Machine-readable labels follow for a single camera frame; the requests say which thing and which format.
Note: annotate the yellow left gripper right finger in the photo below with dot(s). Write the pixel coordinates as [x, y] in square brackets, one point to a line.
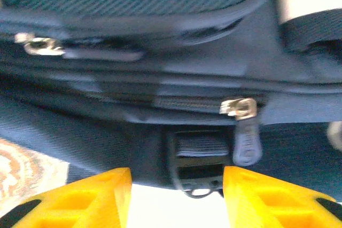
[272, 204]

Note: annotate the navy blue white backpack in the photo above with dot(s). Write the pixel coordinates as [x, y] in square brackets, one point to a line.
[160, 11]

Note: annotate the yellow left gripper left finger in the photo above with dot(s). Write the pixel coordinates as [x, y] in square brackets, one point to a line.
[80, 204]

